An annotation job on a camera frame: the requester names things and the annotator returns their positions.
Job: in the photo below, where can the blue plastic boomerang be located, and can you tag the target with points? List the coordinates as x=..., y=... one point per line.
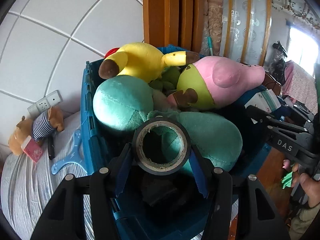
x=74, y=156

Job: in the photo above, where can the grey wall socket panel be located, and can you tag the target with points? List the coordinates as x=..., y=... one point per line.
x=51, y=100

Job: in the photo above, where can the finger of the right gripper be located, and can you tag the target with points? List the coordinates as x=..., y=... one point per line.
x=269, y=120

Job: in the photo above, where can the teal plush toy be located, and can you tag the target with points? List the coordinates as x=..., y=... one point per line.
x=124, y=105

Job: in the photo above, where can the pink star plush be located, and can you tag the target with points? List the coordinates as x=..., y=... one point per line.
x=214, y=82

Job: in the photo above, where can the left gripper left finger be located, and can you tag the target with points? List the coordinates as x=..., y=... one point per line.
x=64, y=215

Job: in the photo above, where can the red plastic toy case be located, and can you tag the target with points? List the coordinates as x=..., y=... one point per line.
x=111, y=51

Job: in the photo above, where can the green frog plush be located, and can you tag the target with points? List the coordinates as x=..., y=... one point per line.
x=167, y=83

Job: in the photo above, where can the small teal white box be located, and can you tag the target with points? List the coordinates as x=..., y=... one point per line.
x=265, y=100

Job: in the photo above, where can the blue striped bed sheet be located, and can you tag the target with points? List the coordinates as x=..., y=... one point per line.
x=150, y=207

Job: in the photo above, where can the pink tissue pack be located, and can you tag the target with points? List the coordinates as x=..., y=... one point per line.
x=32, y=149

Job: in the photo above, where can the blue plastic storage crate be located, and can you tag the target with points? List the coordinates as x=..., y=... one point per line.
x=99, y=146

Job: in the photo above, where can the rolled patterned carpet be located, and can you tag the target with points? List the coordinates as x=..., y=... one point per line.
x=212, y=28

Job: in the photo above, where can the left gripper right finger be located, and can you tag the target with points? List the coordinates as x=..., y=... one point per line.
x=257, y=216

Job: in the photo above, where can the wooden glass partition screen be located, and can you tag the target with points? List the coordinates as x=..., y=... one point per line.
x=246, y=26

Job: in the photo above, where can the person right hand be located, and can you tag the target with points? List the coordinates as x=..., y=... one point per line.
x=310, y=186

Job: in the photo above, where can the black tape roll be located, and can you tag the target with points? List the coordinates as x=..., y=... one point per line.
x=162, y=146

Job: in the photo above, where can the yellow striped tiger plush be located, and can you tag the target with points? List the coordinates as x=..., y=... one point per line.
x=143, y=61

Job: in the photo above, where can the brown bear plush striped shirt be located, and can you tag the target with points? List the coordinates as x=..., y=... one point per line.
x=46, y=124

